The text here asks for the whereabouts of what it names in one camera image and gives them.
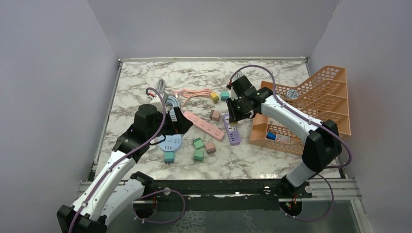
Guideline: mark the purple power strip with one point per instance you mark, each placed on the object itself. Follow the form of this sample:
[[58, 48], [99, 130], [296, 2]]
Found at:
[[233, 134]]

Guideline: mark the round blue power strip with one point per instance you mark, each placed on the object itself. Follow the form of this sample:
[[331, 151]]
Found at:
[[170, 143]]

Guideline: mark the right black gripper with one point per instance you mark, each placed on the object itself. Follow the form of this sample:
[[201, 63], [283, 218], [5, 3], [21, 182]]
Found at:
[[234, 116]]

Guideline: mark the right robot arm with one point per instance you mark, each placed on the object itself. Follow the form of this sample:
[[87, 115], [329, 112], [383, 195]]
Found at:
[[322, 143]]

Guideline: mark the brown pink plug adapter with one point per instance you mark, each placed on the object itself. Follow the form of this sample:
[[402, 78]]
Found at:
[[214, 115]]

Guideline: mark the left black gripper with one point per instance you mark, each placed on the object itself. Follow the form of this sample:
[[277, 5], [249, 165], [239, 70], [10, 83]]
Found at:
[[180, 126]]

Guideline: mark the green plug adapter upper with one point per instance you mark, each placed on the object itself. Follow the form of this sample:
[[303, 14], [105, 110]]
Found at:
[[198, 143]]

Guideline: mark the green plug adapter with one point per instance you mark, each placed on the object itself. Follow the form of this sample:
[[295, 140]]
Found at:
[[198, 143], [198, 155]]

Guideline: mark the orange plastic file rack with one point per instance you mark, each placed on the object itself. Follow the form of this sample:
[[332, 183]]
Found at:
[[324, 96]]

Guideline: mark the teal plug adapter far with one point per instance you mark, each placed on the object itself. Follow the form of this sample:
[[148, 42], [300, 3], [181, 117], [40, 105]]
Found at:
[[224, 95]]

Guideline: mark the pink power strip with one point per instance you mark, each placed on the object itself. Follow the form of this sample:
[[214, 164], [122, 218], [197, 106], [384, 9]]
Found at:
[[204, 126]]

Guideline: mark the green plug adapter lower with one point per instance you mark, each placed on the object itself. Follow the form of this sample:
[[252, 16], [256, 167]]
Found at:
[[198, 155]]

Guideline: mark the round blue patterned disc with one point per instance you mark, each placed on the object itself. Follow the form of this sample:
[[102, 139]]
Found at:
[[292, 94]]

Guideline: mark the blue small box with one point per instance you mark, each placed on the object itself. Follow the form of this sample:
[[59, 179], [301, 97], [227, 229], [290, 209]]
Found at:
[[271, 136]]

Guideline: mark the teal plug adapter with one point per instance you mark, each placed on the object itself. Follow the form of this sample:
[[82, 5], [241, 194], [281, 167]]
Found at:
[[224, 95], [169, 157]]

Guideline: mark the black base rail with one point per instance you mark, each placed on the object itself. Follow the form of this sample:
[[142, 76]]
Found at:
[[148, 195]]

